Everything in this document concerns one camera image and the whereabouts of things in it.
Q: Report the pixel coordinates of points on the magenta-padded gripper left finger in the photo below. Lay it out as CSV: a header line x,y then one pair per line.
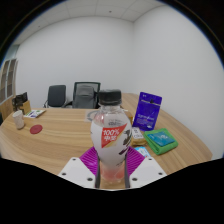
x,y
75,171

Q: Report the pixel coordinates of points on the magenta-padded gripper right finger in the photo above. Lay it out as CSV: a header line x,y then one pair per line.
x,y
148,171

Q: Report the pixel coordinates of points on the clear drink bottle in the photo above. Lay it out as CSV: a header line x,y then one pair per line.
x,y
111,140

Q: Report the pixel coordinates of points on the green folded cloth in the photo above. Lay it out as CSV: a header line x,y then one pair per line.
x,y
163,150

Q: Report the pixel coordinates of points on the blue card packet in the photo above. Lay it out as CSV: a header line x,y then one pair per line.
x,y
161,138

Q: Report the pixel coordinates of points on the yellow snack pack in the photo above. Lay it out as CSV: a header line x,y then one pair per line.
x,y
137,135

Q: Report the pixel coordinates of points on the clear bag with round disc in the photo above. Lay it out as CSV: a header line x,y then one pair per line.
x,y
90,116

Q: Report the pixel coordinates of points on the flat round red coaster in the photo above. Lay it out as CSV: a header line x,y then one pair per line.
x,y
36,129

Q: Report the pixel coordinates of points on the purple standing pouch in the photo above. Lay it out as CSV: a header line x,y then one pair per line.
x,y
147,111

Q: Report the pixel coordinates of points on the white printed leaflet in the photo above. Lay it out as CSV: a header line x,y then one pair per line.
x,y
34,114

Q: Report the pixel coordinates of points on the grey backpack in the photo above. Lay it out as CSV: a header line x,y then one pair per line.
x,y
83,96

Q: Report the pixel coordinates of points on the white speckled cup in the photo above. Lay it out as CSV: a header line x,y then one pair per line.
x,y
18,120

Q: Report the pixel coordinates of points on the black mesh office chair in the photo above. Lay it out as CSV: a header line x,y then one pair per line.
x,y
86,83

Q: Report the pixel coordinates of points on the black box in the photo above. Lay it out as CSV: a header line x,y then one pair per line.
x,y
19,99

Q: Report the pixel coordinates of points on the wooden cabinet with glass doors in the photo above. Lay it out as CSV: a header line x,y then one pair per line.
x,y
8,86

